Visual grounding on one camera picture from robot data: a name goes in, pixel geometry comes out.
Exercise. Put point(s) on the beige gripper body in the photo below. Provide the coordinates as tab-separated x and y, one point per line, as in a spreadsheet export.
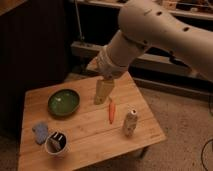
103	89

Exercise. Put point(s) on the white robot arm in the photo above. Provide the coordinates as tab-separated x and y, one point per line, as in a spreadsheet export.
144	24

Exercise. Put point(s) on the orange carrot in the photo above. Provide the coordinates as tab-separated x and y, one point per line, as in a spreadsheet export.
111	110

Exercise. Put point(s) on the green round plate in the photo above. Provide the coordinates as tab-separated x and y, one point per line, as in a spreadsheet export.
63	103

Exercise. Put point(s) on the small patterned bottle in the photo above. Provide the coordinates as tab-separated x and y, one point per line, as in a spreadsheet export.
130	123

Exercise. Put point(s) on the metal vertical pole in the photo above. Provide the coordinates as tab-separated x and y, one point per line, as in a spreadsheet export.
81	37

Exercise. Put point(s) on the wooden low table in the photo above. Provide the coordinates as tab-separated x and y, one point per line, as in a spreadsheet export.
91	137

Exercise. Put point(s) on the white cup with contents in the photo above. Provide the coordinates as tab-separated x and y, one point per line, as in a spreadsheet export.
56	144

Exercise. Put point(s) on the blue sponge cloth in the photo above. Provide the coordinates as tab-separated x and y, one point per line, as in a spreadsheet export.
41	132

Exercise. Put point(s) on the cluttered upper shelf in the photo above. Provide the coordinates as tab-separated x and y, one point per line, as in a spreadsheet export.
196	9

